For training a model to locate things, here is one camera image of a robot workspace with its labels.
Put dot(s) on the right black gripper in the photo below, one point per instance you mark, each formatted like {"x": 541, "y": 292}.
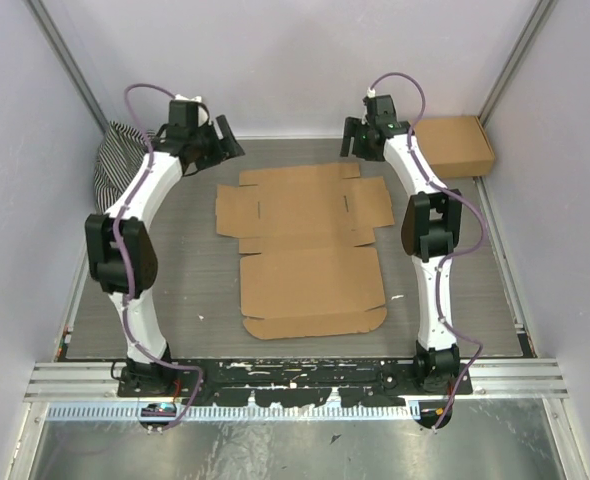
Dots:
{"x": 354, "y": 127}

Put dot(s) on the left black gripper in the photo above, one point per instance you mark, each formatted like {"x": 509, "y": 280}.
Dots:
{"x": 225, "y": 149}

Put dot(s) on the brown cardboard box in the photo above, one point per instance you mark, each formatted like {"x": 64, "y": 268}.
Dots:
{"x": 455, "y": 147}
{"x": 306, "y": 235}

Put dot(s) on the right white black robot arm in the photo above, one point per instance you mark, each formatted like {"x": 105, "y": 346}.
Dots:
{"x": 429, "y": 233}

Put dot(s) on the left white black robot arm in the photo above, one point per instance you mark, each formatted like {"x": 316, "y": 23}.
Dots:
{"x": 122, "y": 259}

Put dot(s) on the folded brown cardboard box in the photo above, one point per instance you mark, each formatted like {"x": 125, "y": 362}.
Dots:
{"x": 455, "y": 147}

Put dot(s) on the striped black white cloth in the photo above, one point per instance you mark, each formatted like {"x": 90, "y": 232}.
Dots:
{"x": 119, "y": 158}

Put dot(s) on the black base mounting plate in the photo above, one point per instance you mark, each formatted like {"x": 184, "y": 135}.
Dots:
{"x": 286, "y": 382}

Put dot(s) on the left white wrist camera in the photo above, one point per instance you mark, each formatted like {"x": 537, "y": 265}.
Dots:
{"x": 203, "y": 111}

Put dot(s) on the left aluminium corner post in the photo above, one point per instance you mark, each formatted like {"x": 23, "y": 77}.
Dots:
{"x": 56, "y": 41}

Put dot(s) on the aluminium corner post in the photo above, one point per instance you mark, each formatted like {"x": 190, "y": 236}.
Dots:
{"x": 56, "y": 41}
{"x": 532, "y": 28}

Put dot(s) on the right aluminium corner post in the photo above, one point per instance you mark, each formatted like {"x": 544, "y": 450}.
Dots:
{"x": 532, "y": 28}

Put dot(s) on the aluminium front frame rail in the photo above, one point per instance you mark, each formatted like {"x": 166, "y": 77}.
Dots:
{"x": 501, "y": 378}

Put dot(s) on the white slotted cable duct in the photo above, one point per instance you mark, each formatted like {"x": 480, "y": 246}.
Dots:
{"x": 163, "y": 413}

